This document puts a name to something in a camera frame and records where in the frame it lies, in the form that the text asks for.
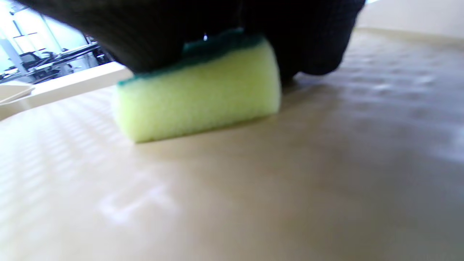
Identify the person's right hand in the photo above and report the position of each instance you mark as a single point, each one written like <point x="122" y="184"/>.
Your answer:
<point x="145" y="29"/>

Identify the yellow and green sponge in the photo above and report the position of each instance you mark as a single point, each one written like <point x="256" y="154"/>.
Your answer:
<point x="199" y="94"/>

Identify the brown plastic food tray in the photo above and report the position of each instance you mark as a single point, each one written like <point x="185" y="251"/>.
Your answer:
<point x="290" y="181"/>

